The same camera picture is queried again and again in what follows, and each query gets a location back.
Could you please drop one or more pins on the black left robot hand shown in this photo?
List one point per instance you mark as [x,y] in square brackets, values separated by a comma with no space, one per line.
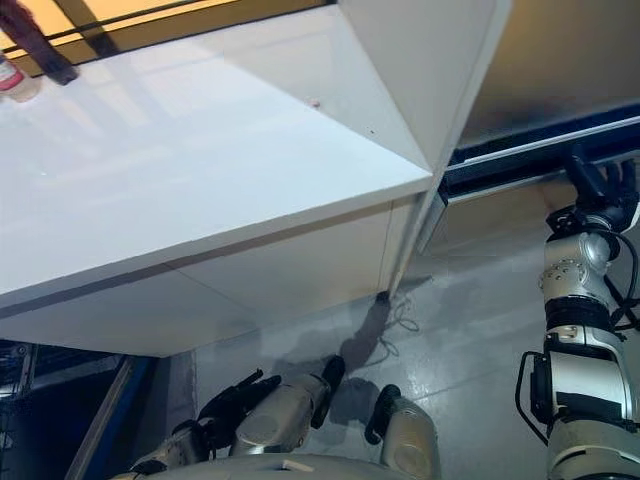
[235,400]

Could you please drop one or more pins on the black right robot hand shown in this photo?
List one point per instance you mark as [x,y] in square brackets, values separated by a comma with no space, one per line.
[600,200]

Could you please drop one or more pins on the silver fridge drawer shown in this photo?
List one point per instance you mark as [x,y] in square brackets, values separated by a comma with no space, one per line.
[500,175]

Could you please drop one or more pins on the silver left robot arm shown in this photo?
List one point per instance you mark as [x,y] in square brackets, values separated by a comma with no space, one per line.
[170,450]

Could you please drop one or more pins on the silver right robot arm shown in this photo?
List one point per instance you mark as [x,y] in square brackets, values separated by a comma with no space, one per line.
[575,400]

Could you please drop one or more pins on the dark maroon sleeved forearm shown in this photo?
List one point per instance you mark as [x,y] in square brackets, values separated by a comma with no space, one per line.
[40,45]

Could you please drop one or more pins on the stainless steel fridge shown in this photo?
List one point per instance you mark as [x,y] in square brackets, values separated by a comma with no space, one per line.
[550,75]

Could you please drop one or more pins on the silver robot torso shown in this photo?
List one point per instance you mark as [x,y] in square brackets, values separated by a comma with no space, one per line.
[300,470]

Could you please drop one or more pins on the wooden board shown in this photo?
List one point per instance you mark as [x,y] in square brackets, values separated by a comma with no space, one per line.
[100,420]

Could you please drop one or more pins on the dark metal rack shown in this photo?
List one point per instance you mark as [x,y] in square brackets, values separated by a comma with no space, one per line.
[30,400]

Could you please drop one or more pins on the tall white side panel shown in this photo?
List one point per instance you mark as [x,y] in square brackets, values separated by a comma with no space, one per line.
[425,60]

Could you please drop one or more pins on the red label bottle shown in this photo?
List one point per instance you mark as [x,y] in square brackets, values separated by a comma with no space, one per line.
[10,75]

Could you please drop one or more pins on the dark framed window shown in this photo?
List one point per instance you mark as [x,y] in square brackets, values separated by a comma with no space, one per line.
[150,5]

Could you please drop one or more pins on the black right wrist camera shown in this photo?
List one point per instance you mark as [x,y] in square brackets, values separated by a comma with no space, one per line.
[562,221]

